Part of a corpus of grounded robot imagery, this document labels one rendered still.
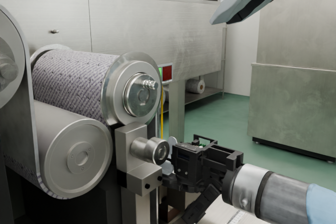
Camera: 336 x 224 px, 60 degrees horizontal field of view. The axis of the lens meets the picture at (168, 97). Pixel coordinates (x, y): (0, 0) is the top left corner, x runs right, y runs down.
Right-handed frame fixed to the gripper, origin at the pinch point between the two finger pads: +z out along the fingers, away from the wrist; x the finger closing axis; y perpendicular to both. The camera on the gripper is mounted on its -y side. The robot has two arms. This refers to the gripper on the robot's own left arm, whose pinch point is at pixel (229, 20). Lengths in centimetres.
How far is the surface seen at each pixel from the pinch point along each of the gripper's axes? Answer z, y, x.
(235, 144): 178, -30, -255
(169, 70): 49, 18, -49
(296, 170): 122, -77, -235
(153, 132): 28.0, -4.6, -5.7
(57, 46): 35.9, 23.0, -0.7
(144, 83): 17.6, 1.7, 0.7
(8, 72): 7.0, 0.8, 25.1
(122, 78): 18.3, 3.7, 3.7
